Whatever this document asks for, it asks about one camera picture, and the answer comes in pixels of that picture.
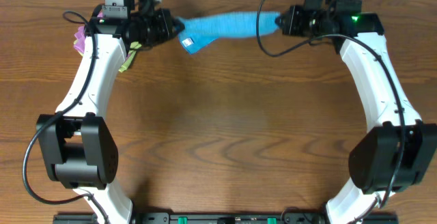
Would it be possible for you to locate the blue microfiber cloth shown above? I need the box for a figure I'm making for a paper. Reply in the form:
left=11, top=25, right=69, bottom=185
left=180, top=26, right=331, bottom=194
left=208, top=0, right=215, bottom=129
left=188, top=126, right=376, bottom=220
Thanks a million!
left=178, top=12, right=280, bottom=54

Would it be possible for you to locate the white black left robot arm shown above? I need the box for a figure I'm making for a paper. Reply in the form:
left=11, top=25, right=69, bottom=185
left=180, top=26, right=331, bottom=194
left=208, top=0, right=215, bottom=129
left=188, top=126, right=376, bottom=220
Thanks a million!
left=22, top=6, right=184, bottom=223

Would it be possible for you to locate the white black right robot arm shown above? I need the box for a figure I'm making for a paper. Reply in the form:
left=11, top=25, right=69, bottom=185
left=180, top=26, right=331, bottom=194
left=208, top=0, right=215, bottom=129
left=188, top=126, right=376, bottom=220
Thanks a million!
left=275, top=5, right=436, bottom=223

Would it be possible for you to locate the green upper folded cloth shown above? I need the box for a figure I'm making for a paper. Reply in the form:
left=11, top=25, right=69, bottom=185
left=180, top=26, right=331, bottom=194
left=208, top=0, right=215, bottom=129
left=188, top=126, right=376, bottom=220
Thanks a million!
left=73, top=40, right=142, bottom=65

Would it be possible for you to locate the green folded cloth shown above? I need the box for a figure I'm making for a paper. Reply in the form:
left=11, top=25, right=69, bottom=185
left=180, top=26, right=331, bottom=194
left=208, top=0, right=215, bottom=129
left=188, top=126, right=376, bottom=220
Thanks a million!
left=118, top=50, right=137, bottom=72
left=73, top=40, right=142, bottom=65

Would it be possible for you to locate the green bottom folded cloth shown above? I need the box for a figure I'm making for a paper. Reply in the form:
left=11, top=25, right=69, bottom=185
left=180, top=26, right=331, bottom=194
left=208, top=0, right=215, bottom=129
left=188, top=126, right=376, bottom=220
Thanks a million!
left=118, top=50, right=137, bottom=72

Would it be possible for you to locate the purple top folded cloth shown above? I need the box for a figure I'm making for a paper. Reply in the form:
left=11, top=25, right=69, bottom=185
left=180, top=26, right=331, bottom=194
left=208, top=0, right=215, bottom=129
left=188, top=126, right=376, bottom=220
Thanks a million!
left=73, top=10, right=103, bottom=56

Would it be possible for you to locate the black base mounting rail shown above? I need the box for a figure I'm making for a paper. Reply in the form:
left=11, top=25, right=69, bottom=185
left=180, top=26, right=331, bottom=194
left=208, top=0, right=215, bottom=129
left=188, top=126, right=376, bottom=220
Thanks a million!
left=52, top=208, right=399, bottom=224

